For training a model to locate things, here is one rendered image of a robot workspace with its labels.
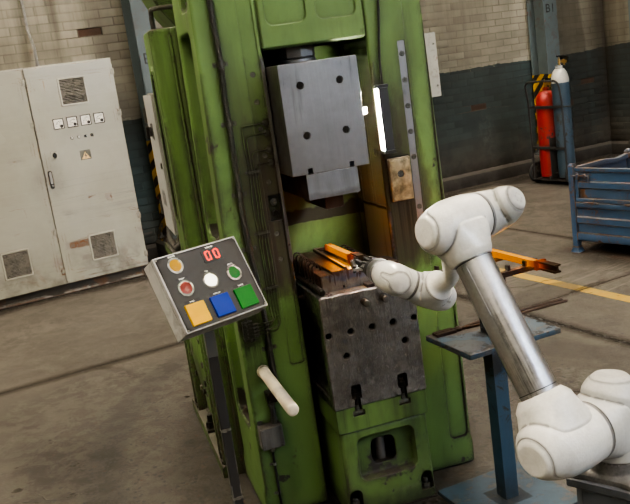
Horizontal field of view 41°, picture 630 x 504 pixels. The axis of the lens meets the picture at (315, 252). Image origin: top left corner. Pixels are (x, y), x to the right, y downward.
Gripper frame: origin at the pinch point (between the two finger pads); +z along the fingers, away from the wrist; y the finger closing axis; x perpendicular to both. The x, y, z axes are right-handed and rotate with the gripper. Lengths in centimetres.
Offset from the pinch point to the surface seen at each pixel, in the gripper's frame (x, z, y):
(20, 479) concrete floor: -105, 124, -145
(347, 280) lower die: -9.7, 9.3, -1.9
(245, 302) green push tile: -4.7, -8.3, -44.8
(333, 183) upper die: 27.5, 9.8, -2.2
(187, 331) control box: -7, -19, -67
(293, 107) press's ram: 57, 10, -13
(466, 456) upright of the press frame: -101, 22, 45
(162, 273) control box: 11, -9, -71
